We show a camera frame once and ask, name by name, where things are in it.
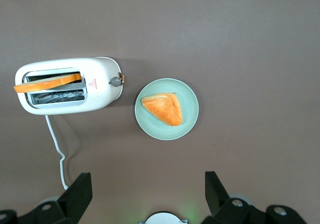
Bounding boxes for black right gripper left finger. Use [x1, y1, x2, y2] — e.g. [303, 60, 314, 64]
[0, 172, 94, 224]

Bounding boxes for white round disc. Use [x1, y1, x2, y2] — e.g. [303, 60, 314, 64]
[136, 210, 189, 224]

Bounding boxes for mint green round plate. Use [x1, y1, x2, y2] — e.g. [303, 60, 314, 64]
[134, 78, 200, 141]

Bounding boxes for white toaster power cable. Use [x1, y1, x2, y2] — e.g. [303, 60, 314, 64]
[44, 115, 70, 191]

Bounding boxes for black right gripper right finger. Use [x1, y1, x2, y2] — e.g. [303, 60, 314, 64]
[201, 171, 308, 224]

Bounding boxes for white two-slot toaster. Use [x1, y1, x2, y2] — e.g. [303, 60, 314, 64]
[14, 56, 124, 116]

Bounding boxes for triangular golden bread bun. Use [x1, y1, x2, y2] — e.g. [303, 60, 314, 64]
[141, 92, 183, 127]

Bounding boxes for toast bread slice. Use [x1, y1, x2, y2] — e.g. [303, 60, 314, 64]
[13, 73, 82, 94]

